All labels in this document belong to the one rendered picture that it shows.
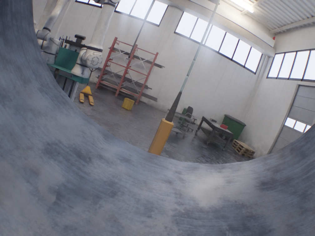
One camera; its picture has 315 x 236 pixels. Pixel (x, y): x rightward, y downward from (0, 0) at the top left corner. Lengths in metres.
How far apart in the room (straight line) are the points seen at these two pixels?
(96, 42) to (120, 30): 9.77
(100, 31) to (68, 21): 11.25
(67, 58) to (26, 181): 1.77
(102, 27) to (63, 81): 0.85
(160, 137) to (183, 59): 9.98
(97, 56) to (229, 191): 1.42
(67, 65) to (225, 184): 1.85
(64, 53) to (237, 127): 10.21
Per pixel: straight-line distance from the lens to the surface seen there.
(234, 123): 10.94
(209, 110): 11.51
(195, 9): 11.18
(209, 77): 11.31
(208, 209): 0.59
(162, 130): 1.13
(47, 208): 0.40
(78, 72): 1.81
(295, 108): 9.48
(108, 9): 1.69
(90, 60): 1.62
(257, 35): 12.36
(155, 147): 1.17
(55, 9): 1.94
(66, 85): 2.17
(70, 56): 2.06
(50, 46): 2.06
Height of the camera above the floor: 1.72
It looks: 12 degrees down
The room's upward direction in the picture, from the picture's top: 23 degrees clockwise
